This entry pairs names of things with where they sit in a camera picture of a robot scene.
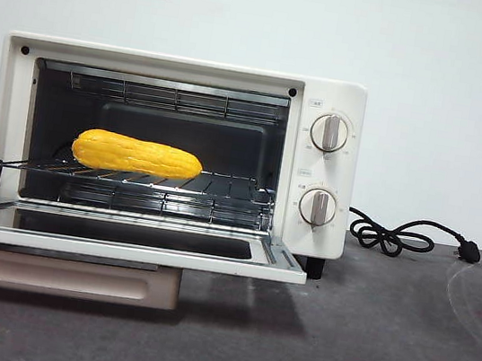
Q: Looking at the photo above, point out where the yellow corn cob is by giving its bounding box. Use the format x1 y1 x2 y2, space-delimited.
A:
68 125 207 185

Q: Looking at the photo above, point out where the oven door with glass window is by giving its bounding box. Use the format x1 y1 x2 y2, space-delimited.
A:
0 158 319 333

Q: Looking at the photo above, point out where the cream oven control knob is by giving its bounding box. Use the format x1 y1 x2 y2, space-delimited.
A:
306 111 352 156
295 185 340 230

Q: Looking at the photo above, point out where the cream Toshiba toaster oven body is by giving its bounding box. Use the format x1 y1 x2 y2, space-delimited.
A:
0 31 369 283

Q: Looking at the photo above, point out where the metal wire oven rack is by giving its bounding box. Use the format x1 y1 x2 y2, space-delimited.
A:
0 139 279 209

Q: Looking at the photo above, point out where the black power cable with plug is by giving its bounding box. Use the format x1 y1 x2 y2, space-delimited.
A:
342 205 482 271

